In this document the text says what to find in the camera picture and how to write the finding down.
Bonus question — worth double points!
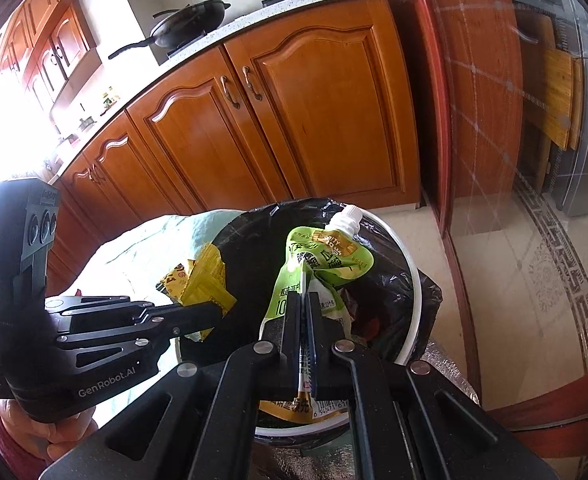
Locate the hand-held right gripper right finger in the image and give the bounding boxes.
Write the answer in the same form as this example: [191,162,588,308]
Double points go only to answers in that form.
[307,291,541,480]

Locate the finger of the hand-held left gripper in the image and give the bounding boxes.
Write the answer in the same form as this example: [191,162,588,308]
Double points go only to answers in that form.
[45,295,225,333]
[56,320,221,378]

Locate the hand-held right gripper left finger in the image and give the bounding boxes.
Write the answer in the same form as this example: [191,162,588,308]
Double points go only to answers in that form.
[38,294,305,480]

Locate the yellow snack wrapper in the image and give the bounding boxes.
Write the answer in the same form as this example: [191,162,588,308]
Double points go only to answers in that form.
[156,242,239,343]

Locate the green spouted drink pouch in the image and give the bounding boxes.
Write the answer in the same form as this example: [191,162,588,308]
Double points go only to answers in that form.
[258,205,377,417]

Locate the white trash bin black bag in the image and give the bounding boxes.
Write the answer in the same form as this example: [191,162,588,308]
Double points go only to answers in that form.
[178,197,445,463]

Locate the person's left forearm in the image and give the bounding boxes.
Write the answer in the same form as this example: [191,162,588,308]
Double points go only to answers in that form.
[0,399,49,480]

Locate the person's left hand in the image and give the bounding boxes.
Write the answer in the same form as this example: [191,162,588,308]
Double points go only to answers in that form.
[4,402,99,466]

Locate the teal floral tablecloth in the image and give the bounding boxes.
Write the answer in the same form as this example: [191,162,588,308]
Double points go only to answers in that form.
[44,210,247,431]

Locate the wooden base kitchen cabinets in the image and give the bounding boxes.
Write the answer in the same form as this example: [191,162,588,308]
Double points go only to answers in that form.
[48,0,423,243]

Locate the kitchen window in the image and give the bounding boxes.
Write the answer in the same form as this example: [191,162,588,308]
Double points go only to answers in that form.
[0,52,60,183]

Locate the red wooden chair back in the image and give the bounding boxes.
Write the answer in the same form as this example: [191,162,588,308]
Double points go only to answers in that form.
[484,350,588,443]

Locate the red framed glass door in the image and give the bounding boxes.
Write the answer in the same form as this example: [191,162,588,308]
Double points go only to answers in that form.
[346,0,588,378]

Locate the black wok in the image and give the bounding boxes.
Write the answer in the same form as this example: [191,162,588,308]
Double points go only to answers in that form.
[108,0,232,61]

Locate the wooden folding table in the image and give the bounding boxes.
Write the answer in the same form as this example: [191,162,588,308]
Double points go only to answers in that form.
[521,10,586,196]

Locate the wooden wall kitchen cabinets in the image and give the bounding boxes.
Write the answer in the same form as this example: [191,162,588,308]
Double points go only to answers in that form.
[0,0,100,113]

